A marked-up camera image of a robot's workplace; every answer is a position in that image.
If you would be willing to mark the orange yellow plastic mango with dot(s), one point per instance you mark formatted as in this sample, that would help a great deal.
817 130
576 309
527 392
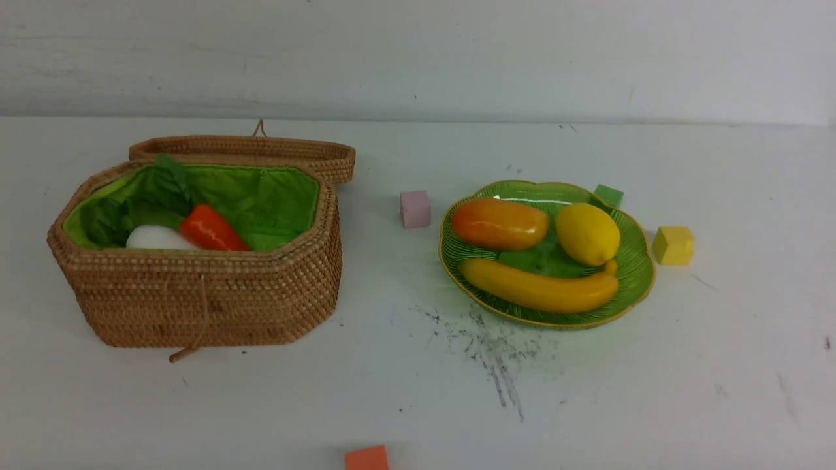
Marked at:
499 225

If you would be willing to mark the yellow plastic banana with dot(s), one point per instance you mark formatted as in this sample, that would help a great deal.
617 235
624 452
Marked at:
541 292

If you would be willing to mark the yellow plastic lemon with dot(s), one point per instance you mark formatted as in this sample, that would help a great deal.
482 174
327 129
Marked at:
587 234

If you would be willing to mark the orange plastic carrot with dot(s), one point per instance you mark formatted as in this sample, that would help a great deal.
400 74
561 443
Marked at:
199 223

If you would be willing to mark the white plastic radish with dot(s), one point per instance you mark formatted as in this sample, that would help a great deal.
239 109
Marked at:
157 237

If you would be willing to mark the green plastic cucumber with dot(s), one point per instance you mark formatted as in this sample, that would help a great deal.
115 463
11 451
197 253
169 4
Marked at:
268 239

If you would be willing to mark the pink foam cube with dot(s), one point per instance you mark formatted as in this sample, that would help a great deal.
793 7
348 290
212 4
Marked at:
415 209

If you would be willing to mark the woven rattan basket lid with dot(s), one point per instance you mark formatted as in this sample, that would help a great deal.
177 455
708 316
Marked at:
333 161

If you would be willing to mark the woven rattan basket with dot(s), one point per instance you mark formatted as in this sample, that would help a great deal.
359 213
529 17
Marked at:
190 299

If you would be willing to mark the green foam cube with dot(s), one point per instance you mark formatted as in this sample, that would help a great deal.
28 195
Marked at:
611 196

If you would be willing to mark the green leaf-shaped glass plate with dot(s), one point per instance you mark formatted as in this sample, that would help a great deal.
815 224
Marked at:
636 271

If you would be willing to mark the orange foam cube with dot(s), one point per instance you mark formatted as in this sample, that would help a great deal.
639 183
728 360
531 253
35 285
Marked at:
369 458

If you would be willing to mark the yellow foam cube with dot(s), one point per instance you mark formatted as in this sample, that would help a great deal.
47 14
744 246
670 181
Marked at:
674 245

